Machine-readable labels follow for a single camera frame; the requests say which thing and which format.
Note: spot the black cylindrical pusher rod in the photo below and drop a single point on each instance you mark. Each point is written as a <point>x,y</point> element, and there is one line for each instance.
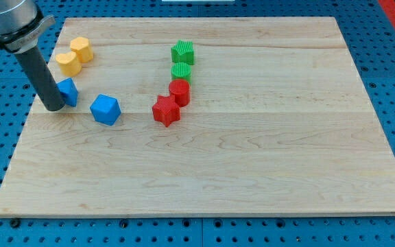
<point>40,77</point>

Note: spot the yellow heart block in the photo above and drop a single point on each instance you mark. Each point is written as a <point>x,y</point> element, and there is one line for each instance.
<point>69,63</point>

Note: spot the blue triangle block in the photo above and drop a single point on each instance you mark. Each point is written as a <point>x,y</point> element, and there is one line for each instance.
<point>68,91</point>

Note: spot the yellow hexagon block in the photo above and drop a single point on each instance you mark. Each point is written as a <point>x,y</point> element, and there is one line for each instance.
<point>82,47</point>

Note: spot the blue cube block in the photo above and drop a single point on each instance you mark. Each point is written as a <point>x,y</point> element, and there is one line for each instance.
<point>105,109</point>

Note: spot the red star block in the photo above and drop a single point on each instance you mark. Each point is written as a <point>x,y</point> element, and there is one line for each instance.
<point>166,110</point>

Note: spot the green cylinder block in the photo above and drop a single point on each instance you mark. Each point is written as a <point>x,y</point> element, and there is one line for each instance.
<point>181,70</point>

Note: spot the red cylinder block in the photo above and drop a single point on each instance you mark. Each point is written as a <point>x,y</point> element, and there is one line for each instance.
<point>181,91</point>

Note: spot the green star block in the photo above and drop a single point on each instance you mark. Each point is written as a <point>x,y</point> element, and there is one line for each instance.
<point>183,51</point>

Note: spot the wooden board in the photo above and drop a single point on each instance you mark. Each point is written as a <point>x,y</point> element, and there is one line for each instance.
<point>279,125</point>

